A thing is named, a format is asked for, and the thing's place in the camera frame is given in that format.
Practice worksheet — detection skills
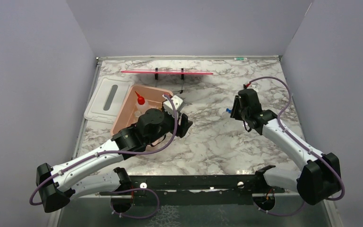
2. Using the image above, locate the black base frame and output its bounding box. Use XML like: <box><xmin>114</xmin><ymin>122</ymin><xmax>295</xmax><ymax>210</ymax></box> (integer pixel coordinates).
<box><xmin>100</xmin><ymin>175</ymin><xmax>285</xmax><ymax>207</ymax></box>

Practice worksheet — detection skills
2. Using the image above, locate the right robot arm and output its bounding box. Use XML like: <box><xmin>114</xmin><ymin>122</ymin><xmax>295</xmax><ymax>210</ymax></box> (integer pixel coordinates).
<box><xmin>231</xmin><ymin>88</ymin><xmax>344</xmax><ymax>205</ymax></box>

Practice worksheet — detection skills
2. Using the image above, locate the wash bottle red cap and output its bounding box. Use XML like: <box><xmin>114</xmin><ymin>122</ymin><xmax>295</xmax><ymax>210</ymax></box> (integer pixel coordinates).
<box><xmin>135</xmin><ymin>91</ymin><xmax>149</xmax><ymax>115</ymax></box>

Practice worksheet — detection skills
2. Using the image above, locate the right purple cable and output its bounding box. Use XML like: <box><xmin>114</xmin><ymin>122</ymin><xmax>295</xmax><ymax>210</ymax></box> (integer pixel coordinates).
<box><xmin>244</xmin><ymin>76</ymin><xmax>346</xmax><ymax>218</ymax></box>

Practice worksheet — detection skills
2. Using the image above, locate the pink plastic bin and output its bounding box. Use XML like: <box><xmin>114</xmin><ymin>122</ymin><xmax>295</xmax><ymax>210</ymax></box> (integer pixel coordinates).
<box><xmin>110</xmin><ymin>84</ymin><xmax>173</xmax><ymax>136</ymax></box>

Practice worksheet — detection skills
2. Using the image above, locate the white bin lid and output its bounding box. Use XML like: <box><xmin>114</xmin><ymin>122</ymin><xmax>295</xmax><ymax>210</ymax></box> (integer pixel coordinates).
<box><xmin>84</xmin><ymin>77</ymin><xmax>135</xmax><ymax>123</ymax></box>

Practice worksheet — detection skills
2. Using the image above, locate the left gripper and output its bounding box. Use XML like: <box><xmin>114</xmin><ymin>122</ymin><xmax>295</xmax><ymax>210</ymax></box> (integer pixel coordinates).
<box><xmin>146</xmin><ymin>102</ymin><xmax>193</xmax><ymax>146</ymax></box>

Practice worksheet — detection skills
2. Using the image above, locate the black wire stand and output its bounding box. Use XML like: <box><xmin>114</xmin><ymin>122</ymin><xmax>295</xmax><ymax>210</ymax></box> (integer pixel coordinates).
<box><xmin>154</xmin><ymin>68</ymin><xmax>185</xmax><ymax>94</ymax></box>

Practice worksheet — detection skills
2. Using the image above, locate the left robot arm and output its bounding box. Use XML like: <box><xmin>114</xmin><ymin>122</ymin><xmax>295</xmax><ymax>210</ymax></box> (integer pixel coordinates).
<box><xmin>33</xmin><ymin>108</ymin><xmax>193</xmax><ymax>213</ymax></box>

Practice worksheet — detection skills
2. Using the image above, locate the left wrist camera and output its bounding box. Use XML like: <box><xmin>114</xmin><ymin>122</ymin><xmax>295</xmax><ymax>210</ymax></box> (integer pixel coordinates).
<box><xmin>162</xmin><ymin>94</ymin><xmax>185</xmax><ymax>116</ymax></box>

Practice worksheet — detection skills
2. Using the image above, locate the small glass jar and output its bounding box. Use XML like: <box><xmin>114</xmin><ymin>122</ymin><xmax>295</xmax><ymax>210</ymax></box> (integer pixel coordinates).
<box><xmin>134</xmin><ymin>111</ymin><xmax>142</xmax><ymax>122</ymax></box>

